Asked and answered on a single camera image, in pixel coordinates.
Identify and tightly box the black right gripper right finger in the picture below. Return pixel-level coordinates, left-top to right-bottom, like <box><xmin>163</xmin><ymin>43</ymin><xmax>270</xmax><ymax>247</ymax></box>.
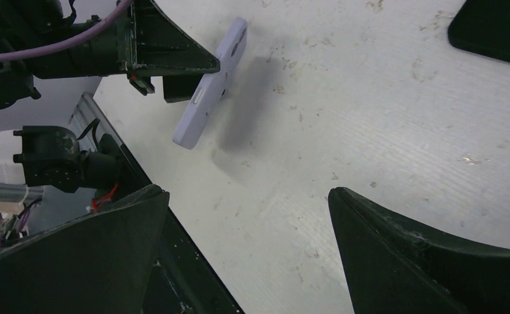
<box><xmin>328</xmin><ymin>187</ymin><xmax>510</xmax><ymax>313</ymax></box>

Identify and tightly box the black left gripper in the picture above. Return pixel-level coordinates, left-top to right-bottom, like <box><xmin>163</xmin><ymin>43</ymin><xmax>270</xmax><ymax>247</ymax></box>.
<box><xmin>20</xmin><ymin>1</ymin><xmax>220</xmax><ymax>103</ymax></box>

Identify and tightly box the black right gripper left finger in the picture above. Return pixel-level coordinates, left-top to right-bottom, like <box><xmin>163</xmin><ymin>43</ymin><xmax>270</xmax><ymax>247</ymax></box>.
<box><xmin>0</xmin><ymin>184</ymin><xmax>171</xmax><ymax>314</ymax></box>

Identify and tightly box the black phone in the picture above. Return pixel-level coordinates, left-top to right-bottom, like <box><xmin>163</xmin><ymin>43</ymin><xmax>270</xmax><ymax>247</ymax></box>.
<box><xmin>172</xmin><ymin>17</ymin><xmax>247</xmax><ymax>150</ymax></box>

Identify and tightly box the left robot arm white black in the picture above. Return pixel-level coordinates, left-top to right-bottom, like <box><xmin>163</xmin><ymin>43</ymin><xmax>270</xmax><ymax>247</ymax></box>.
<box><xmin>0</xmin><ymin>1</ymin><xmax>221</xmax><ymax>110</ymax></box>

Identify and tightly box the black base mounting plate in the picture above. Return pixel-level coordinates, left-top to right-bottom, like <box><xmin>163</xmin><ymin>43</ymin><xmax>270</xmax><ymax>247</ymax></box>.
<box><xmin>71</xmin><ymin>93</ymin><xmax>242</xmax><ymax>313</ymax></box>

